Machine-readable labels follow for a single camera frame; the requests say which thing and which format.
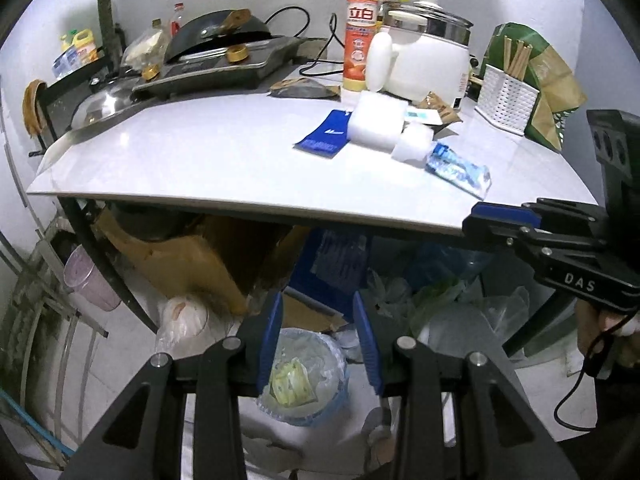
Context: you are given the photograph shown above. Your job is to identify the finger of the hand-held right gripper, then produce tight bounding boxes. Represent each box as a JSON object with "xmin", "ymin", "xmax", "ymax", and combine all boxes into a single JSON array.
[
  {"xmin": 472, "ymin": 199, "xmax": 608, "ymax": 233},
  {"xmin": 461, "ymin": 215, "xmax": 606, "ymax": 271}
]

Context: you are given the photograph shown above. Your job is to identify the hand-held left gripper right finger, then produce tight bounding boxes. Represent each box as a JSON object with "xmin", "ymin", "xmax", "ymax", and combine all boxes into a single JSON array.
[{"xmin": 351, "ymin": 291, "xmax": 568, "ymax": 480}]

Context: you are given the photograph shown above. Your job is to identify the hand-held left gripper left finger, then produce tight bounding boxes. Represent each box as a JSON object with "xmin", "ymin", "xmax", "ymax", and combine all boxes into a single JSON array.
[{"xmin": 60, "ymin": 290, "xmax": 286, "ymax": 480}]

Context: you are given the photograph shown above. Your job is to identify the yellow-green packet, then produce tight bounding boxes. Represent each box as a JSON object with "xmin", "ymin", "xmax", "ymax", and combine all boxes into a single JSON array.
[{"xmin": 270, "ymin": 357, "xmax": 317, "ymax": 406}]

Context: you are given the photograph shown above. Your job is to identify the light blue wipe packet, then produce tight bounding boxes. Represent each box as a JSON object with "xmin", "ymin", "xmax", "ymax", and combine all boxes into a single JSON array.
[{"xmin": 425, "ymin": 142, "xmax": 492, "ymax": 200}]

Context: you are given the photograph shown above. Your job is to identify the waste bin with blue liner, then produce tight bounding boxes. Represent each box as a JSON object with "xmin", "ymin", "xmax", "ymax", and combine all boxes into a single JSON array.
[{"xmin": 257, "ymin": 327, "xmax": 349, "ymax": 428}]

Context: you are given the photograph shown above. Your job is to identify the small white sponge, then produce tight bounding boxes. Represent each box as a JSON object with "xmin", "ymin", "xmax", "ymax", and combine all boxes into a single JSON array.
[{"xmin": 391, "ymin": 122, "xmax": 436, "ymax": 165}]

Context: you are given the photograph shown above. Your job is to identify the brown paper packet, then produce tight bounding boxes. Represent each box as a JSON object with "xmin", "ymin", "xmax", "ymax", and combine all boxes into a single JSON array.
[{"xmin": 417, "ymin": 91, "xmax": 463, "ymax": 126}]

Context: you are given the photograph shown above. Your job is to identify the teal and white card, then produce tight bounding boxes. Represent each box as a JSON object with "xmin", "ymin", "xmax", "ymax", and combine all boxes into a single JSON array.
[{"xmin": 404, "ymin": 107, "xmax": 443, "ymax": 125}]

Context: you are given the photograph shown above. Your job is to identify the large white sponge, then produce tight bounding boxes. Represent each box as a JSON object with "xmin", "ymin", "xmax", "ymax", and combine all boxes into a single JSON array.
[{"xmin": 347, "ymin": 91, "xmax": 408, "ymax": 151}]

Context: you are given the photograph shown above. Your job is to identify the person's right hand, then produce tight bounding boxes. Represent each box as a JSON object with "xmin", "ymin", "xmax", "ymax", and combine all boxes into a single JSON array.
[{"xmin": 575, "ymin": 300, "xmax": 640, "ymax": 378}]

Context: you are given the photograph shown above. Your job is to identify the flat cardboard sheet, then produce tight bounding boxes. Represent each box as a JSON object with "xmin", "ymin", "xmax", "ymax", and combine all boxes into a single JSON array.
[{"xmin": 282, "ymin": 295, "xmax": 351, "ymax": 333}]

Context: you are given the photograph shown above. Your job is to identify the crumpled clear floor bag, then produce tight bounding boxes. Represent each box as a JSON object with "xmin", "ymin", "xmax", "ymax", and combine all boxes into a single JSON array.
[{"xmin": 367, "ymin": 270, "xmax": 416, "ymax": 313}]

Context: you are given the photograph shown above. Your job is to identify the blue plastic crate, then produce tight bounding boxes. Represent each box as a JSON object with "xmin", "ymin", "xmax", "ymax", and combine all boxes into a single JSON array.
[{"xmin": 290, "ymin": 230, "xmax": 371, "ymax": 311}]

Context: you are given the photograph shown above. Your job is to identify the white bag of flour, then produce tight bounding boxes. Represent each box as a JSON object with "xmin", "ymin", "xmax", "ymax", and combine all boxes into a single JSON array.
[{"xmin": 155, "ymin": 295, "xmax": 211, "ymax": 356}]

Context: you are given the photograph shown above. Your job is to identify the white plastic floor bag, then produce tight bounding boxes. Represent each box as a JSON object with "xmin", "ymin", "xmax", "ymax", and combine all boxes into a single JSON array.
[{"xmin": 410, "ymin": 285, "xmax": 531, "ymax": 361}]

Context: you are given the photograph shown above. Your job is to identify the white chopstick basket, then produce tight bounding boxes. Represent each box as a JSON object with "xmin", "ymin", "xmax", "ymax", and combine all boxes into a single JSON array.
[{"xmin": 474, "ymin": 64, "xmax": 541, "ymax": 136}]

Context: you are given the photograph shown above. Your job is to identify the brown cardboard box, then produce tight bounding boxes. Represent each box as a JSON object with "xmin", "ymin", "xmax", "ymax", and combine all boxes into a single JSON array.
[{"xmin": 92, "ymin": 210, "xmax": 296, "ymax": 316}]

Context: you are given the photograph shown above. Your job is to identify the green woven bag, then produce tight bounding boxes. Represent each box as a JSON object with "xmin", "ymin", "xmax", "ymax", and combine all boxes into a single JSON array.
[{"xmin": 487, "ymin": 22, "xmax": 588, "ymax": 153}]

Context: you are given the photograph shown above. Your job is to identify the bundle of wooden chopsticks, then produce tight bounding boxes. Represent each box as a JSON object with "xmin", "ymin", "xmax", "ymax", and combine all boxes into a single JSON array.
[{"xmin": 502, "ymin": 36, "xmax": 533, "ymax": 83}]

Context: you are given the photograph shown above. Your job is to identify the white electric cooker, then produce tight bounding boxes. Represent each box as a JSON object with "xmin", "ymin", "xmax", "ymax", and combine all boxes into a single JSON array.
[{"xmin": 365, "ymin": 0, "xmax": 473, "ymax": 108}]

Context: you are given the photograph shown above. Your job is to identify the pink plastic bin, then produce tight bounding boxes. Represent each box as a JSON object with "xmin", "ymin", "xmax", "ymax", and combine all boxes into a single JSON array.
[{"xmin": 64, "ymin": 245, "xmax": 122, "ymax": 312}]

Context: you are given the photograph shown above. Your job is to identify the orange dish soap bottle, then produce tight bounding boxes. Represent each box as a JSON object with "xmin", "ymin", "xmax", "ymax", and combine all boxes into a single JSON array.
[{"xmin": 342, "ymin": 0, "xmax": 382, "ymax": 93}]

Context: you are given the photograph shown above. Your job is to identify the stainless steel sink stand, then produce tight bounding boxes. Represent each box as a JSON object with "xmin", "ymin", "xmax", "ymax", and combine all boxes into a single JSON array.
[{"xmin": 0, "ymin": 240, "xmax": 108, "ymax": 461}]

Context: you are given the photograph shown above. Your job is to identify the dark snack packet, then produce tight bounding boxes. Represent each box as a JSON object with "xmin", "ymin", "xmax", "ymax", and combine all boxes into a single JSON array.
[{"xmin": 269, "ymin": 79, "xmax": 341, "ymax": 100}]

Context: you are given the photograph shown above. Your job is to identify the black induction cooker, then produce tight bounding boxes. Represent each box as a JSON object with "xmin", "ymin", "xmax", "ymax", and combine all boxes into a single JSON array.
[{"xmin": 132, "ymin": 35, "xmax": 301, "ymax": 100}]

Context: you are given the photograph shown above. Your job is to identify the steel pot lid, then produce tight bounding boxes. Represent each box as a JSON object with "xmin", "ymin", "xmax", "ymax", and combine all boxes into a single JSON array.
[{"xmin": 70, "ymin": 76, "xmax": 151, "ymax": 133}]

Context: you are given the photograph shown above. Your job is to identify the black wok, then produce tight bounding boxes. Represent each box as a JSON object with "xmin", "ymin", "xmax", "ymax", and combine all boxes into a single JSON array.
[{"xmin": 164, "ymin": 9, "xmax": 273, "ymax": 61}]

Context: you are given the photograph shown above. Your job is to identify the clear bag of food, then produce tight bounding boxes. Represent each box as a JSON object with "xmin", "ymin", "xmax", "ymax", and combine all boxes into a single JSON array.
[{"xmin": 121, "ymin": 27, "xmax": 171, "ymax": 68}]

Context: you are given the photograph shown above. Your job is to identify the black metal shelf rack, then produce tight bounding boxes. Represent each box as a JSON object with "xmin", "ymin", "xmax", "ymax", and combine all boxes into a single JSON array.
[{"xmin": 27, "ymin": 25, "xmax": 126, "ymax": 158}]

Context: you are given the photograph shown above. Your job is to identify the orange cloth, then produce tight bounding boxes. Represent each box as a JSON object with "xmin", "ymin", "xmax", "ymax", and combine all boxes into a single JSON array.
[{"xmin": 22, "ymin": 79, "xmax": 47, "ymax": 135}]

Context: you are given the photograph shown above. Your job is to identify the blue and white pack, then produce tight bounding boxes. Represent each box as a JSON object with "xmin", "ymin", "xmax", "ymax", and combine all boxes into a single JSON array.
[{"xmin": 52, "ymin": 50, "xmax": 81, "ymax": 78}]

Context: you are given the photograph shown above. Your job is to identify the yellow detergent jug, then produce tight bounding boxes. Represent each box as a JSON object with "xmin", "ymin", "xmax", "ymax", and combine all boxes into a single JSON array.
[{"xmin": 72, "ymin": 29, "xmax": 98, "ymax": 63}]

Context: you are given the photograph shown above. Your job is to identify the dark vertical pipe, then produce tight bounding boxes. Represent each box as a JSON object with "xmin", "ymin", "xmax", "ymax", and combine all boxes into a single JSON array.
[{"xmin": 97, "ymin": 0, "xmax": 121, "ymax": 46}]

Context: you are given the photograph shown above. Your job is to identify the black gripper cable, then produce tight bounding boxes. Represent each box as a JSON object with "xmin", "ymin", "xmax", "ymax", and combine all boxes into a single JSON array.
[{"xmin": 552, "ymin": 330, "xmax": 616, "ymax": 431}]

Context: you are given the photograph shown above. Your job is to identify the thin black cable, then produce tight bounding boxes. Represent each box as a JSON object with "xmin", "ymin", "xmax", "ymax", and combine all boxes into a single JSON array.
[{"xmin": 300, "ymin": 12, "xmax": 346, "ymax": 79}]

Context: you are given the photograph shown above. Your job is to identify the blue hose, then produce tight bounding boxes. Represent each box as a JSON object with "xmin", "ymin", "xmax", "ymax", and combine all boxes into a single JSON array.
[{"xmin": 0, "ymin": 390, "xmax": 76, "ymax": 461}]

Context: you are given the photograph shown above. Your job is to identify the black cooker cable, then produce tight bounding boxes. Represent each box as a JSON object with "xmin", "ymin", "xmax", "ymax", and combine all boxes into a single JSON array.
[{"xmin": 270, "ymin": 6, "xmax": 311, "ymax": 38}]

